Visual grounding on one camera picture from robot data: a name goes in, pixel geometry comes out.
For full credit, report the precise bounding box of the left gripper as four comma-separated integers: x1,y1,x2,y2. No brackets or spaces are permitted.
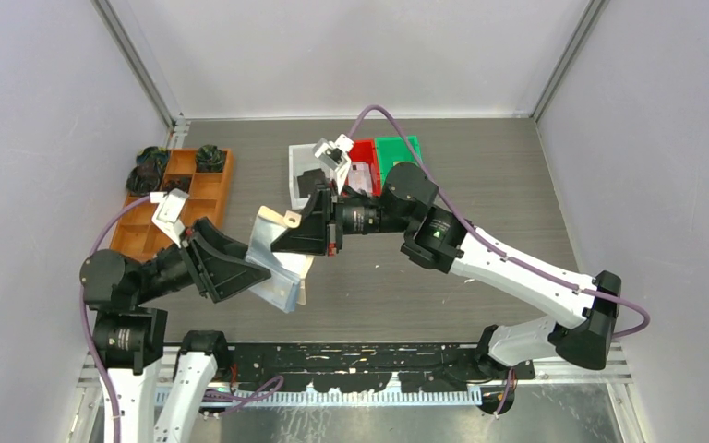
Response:
135,214,271,301

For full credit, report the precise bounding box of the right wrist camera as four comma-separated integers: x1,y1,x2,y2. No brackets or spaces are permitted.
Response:
314,134,354,194

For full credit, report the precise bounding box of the aluminium rail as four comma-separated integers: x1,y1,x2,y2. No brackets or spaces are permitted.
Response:
78,341,632,408

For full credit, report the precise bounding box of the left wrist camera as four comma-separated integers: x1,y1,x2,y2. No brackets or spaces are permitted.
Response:
150,188,189,246

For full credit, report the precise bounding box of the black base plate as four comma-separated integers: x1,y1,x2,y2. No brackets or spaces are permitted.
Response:
206,342,535,413

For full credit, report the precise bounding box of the green plastic bin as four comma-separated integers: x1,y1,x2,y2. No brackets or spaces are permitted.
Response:
374,137,415,178

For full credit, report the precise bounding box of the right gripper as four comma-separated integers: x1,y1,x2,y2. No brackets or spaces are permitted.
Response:
271,176,414,255

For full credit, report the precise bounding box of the red plastic bin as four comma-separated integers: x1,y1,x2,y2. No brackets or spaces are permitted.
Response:
339,139,381,196

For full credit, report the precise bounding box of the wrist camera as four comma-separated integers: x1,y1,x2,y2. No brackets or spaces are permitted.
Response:
314,134,354,194
150,188,189,246

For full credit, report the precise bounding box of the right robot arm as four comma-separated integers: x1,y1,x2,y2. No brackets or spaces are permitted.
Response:
270,162,621,379

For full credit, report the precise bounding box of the clear card sleeve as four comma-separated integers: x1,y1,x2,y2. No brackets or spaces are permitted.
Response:
244,210,308,314

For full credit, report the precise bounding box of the white card in red bin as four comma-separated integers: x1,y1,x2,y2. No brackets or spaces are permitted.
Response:
346,162,374,195

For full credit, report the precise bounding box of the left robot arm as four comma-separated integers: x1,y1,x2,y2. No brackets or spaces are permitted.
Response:
79,218,270,442

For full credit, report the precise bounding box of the orange wooden compartment tray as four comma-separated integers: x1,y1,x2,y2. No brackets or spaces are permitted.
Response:
110,149,234,261

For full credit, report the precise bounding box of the dark fabric bundle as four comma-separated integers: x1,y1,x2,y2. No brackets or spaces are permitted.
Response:
126,166,162,197
161,174,193,194
136,146,170,174
195,144,227,173

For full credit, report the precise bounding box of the white plastic bin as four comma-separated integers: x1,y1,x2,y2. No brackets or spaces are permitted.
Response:
288,143,334,210

